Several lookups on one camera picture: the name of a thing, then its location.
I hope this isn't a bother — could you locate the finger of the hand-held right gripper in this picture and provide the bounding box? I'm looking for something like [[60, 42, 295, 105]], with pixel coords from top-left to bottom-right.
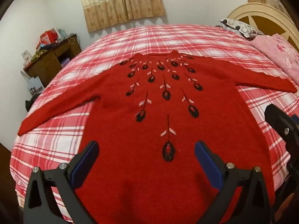
[[264, 104, 299, 143]]

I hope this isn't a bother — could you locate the brown wooden desk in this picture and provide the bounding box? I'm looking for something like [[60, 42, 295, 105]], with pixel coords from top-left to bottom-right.
[[23, 35, 82, 87]]

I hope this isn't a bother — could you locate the black and white patterned pillow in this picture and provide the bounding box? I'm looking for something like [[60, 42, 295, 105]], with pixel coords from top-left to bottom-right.
[[220, 19, 265, 39]]

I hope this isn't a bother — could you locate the small white box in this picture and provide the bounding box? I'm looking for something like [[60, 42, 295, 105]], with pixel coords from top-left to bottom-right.
[[22, 50, 32, 66]]

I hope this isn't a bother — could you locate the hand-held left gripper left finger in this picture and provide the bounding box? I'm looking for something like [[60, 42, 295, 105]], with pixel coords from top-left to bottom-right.
[[23, 141, 101, 224]]

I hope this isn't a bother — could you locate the red gift box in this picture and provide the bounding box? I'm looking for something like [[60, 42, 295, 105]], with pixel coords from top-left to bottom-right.
[[40, 30, 59, 45]]

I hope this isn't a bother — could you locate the red knitted sweater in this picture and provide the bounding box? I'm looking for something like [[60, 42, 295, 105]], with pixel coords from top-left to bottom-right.
[[17, 50, 298, 224]]

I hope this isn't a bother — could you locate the white paper bag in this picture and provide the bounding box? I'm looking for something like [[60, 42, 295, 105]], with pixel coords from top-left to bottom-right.
[[21, 71, 45, 96]]

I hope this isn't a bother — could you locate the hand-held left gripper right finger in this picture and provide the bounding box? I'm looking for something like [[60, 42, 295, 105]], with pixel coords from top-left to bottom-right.
[[194, 141, 271, 224]]

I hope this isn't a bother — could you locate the green yellow cloth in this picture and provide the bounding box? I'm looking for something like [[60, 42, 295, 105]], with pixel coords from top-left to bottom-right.
[[31, 49, 47, 62]]

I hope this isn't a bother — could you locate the red plaid bed sheet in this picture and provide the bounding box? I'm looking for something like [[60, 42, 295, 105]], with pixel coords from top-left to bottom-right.
[[9, 24, 299, 224]]

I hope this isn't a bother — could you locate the cream wooden headboard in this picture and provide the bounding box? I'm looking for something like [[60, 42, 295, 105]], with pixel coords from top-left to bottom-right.
[[227, 2, 299, 52]]

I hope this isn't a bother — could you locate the wide beige patterned curtain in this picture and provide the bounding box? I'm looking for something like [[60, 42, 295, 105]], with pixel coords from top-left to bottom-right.
[[78, 0, 167, 32]]

